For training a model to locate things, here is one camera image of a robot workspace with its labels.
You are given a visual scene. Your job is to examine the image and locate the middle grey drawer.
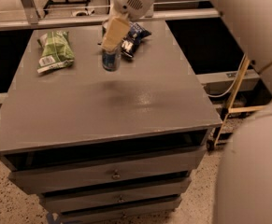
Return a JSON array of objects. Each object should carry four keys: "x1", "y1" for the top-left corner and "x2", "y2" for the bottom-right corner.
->
[{"x1": 40, "y1": 176, "x2": 191, "y2": 213}]

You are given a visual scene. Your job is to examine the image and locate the grey drawer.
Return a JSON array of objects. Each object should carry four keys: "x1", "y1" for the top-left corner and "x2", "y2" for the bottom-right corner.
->
[
  {"x1": 60, "y1": 195, "x2": 181, "y2": 224},
  {"x1": 40, "y1": 176, "x2": 191, "y2": 213},
  {"x1": 8, "y1": 146, "x2": 206, "y2": 194}
]

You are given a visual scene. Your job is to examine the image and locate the top grey drawer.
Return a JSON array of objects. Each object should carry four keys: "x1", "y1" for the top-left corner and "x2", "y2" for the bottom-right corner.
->
[{"x1": 8, "y1": 146, "x2": 206, "y2": 194}]

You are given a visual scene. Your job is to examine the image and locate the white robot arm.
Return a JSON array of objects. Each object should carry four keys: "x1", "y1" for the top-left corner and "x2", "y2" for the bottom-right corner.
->
[{"x1": 210, "y1": 0, "x2": 272, "y2": 224}]

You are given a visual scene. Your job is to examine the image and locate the bottom grey drawer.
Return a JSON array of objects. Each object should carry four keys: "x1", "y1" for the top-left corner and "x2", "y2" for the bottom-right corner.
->
[{"x1": 60, "y1": 195, "x2": 181, "y2": 224}]

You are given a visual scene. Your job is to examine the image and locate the silver blue redbull can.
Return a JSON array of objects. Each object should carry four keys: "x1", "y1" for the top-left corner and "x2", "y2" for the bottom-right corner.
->
[{"x1": 102, "y1": 46, "x2": 121, "y2": 72}]

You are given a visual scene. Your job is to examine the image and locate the grey drawer cabinet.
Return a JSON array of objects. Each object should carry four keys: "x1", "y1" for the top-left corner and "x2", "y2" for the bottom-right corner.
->
[{"x1": 0, "y1": 20, "x2": 222, "y2": 224}]

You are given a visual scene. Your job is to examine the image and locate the white cable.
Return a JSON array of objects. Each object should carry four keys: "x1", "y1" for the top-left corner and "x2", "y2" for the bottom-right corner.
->
[{"x1": 206, "y1": 54, "x2": 247, "y2": 99}]

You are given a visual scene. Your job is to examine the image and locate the grey metal railing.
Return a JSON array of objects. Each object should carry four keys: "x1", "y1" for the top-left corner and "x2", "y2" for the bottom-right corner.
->
[{"x1": 0, "y1": 0, "x2": 221, "y2": 34}]

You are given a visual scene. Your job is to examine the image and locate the green jalapeno chip bag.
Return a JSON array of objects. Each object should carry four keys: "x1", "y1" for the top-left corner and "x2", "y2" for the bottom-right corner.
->
[{"x1": 37, "y1": 31, "x2": 75, "y2": 74}]

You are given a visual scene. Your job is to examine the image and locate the dark blue chip bag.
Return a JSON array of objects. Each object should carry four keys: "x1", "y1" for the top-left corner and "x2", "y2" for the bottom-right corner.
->
[{"x1": 97, "y1": 21, "x2": 152, "y2": 59}]

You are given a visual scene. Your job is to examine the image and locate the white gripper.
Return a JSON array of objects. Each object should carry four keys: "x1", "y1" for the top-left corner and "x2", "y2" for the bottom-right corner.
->
[{"x1": 102, "y1": 0, "x2": 155, "y2": 51}]

